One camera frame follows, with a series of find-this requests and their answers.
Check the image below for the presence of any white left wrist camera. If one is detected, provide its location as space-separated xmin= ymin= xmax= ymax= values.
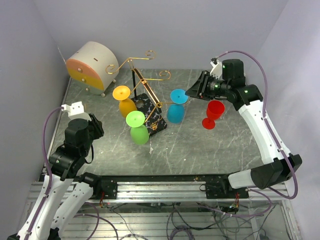
xmin=61 ymin=101 xmax=91 ymax=121

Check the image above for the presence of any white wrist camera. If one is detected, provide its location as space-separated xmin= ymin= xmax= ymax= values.
xmin=61 ymin=101 xmax=91 ymax=121
xmin=209 ymin=58 xmax=223 ymax=79

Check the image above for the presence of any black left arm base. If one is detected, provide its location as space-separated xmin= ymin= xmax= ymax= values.
xmin=82 ymin=173 xmax=118 ymax=200

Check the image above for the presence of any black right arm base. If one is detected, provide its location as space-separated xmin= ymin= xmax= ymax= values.
xmin=199 ymin=174 xmax=249 ymax=200

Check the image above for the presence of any red plastic wine glass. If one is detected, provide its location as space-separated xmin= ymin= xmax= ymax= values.
xmin=202 ymin=100 xmax=225 ymax=130

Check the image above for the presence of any round pastel drawer box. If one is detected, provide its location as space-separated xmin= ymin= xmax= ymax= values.
xmin=66 ymin=41 xmax=119 ymax=97

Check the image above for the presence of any aluminium frame rail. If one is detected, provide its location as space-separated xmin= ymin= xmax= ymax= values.
xmin=27 ymin=182 xmax=285 ymax=203

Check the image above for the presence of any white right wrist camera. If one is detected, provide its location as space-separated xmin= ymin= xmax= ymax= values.
xmin=209 ymin=58 xmax=223 ymax=79

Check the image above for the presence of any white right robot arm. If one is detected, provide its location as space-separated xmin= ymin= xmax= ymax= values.
xmin=185 ymin=58 xmax=302 ymax=198

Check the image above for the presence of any gold wire glass rack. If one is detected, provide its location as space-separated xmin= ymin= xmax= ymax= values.
xmin=108 ymin=50 xmax=173 ymax=136

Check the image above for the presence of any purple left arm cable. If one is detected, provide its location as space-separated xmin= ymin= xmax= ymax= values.
xmin=27 ymin=106 xmax=65 ymax=235

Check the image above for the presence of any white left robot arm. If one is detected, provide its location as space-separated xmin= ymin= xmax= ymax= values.
xmin=8 ymin=113 xmax=104 ymax=240

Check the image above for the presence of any blue plastic wine glass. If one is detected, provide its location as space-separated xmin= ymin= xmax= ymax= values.
xmin=167 ymin=88 xmax=188 ymax=124

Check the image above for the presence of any orange plastic wine glass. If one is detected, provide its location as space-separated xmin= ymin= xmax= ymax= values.
xmin=112 ymin=85 xmax=137 ymax=118

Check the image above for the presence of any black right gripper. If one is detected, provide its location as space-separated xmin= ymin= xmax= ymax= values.
xmin=185 ymin=70 xmax=231 ymax=101

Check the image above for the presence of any green plastic wine glass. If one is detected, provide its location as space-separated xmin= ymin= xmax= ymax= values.
xmin=125 ymin=110 xmax=150 ymax=145

